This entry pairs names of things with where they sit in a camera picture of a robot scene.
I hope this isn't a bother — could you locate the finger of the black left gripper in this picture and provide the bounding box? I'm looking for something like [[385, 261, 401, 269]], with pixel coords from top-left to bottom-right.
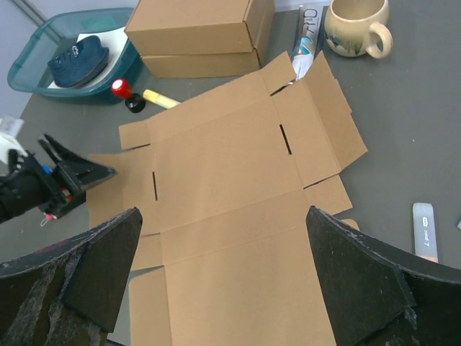
[[59, 167, 117, 202], [38, 134, 117, 180]]

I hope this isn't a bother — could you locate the folded cardboard box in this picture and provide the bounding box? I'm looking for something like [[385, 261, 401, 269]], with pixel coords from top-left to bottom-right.
[[141, 19, 272, 79], [125, 0, 275, 56]]

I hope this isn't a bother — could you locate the white paper sheet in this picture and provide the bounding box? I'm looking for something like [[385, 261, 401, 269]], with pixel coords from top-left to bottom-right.
[[48, 27, 135, 93]]

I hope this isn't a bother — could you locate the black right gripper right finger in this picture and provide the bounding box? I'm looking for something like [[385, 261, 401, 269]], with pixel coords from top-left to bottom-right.
[[306, 206, 460, 345]]

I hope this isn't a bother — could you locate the brown cardboard box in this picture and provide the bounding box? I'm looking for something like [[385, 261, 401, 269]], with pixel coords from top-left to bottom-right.
[[86, 53, 367, 345]]

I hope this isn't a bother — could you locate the teal plastic bin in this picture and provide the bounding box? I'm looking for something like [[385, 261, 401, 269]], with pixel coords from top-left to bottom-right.
[[7, 7, 143, 105]]

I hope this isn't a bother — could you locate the yellow highlighter marker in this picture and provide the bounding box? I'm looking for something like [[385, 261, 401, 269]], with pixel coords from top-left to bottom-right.
[[143, 89, 180, 109]]

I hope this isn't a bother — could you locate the dark blue shoe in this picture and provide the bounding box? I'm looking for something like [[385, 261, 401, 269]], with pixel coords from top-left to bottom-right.
[[48, 35, 109, 89]]

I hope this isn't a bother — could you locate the blue toothpaste box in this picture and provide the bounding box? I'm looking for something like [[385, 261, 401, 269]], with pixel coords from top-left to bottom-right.
[[291, 3, 324, 80]]

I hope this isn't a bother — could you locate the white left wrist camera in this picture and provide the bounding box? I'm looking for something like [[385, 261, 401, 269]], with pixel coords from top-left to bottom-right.
[[0, 115, 27, 164]]

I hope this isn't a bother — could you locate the pink flower toy left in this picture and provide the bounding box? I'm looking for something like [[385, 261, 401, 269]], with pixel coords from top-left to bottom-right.
[[40, 213, 58, 227]]

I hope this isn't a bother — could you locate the lower folded cardboard box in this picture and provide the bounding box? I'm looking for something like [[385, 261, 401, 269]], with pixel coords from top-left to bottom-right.
[[141, 19, 272, 79]]

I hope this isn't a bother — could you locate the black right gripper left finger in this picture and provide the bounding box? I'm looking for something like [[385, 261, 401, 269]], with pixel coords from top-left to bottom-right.
[[1, 208, 143, 345]]

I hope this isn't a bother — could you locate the red black stamp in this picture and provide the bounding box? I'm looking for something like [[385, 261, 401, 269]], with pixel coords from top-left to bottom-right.
[[111, 78, 146, 113]]

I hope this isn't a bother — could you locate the upper folded cardboard box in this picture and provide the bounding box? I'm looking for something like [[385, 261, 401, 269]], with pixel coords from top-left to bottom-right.
[[125, 0, 275, 56]]

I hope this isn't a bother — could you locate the orange grey marker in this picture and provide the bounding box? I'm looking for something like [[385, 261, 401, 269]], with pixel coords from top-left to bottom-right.
[[412, 203, 439, 263]]

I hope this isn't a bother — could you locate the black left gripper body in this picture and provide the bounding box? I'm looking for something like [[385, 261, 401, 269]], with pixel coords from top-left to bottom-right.
[[1, 149, 86, 222]]

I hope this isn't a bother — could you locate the beige ceramic mug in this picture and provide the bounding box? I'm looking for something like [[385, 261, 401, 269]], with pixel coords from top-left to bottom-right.
[[324, 0, 393, 59]]

